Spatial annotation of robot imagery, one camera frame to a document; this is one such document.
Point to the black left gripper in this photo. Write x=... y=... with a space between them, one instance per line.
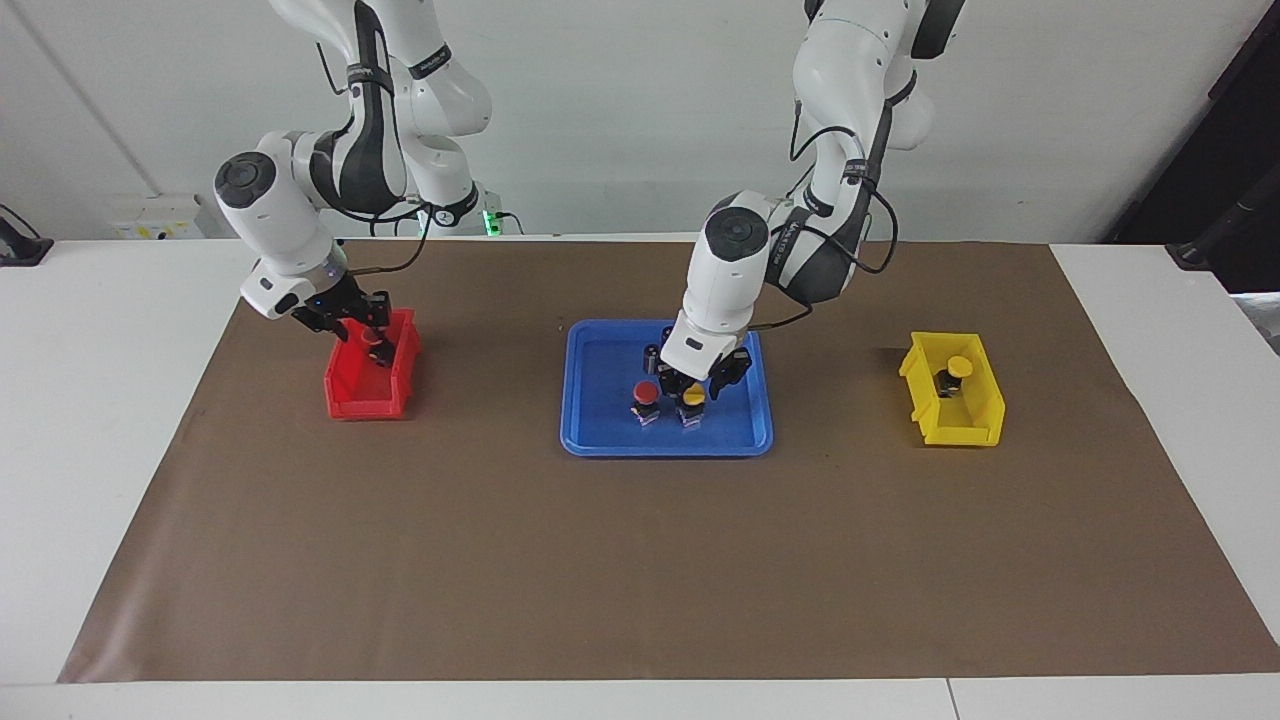
x=725 y=365

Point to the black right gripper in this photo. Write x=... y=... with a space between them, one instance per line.
x=325 y=305

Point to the yellow push button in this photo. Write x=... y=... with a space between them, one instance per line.
x=693 y=395
x=958 y=367

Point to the red push button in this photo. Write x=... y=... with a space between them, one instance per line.
x=646 y=391
x=372 y=339

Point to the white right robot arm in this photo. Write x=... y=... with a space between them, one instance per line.
x=270 y=210

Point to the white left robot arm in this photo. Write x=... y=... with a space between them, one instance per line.
x=735 y=270

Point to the blue plastic tray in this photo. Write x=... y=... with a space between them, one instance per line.
x=600 y=420

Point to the red plastic bin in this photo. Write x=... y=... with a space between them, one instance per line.
x=360 y=400

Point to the brown paper mat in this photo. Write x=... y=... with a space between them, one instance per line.
x=640 y=560

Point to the yellow plastic bin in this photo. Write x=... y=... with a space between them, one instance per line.
x=975 y=432

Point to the black stand pole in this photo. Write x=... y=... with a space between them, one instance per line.
x=1215 y=235

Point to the black background panel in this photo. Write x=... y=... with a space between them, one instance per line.
x=1230 y=120

